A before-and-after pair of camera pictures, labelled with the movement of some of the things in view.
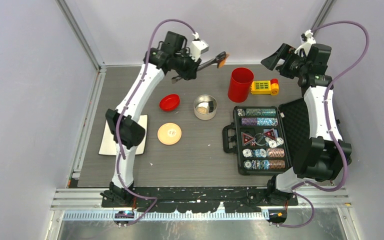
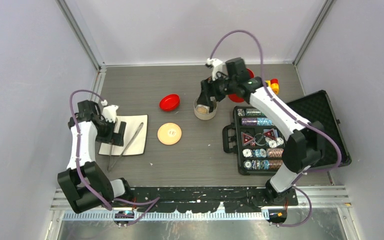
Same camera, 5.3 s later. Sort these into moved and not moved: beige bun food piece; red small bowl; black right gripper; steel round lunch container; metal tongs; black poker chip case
Moved: metal tongs; black right gripper
Not moved: steel round lunch container; black poker chip case; red small bowl; beige bun food piece
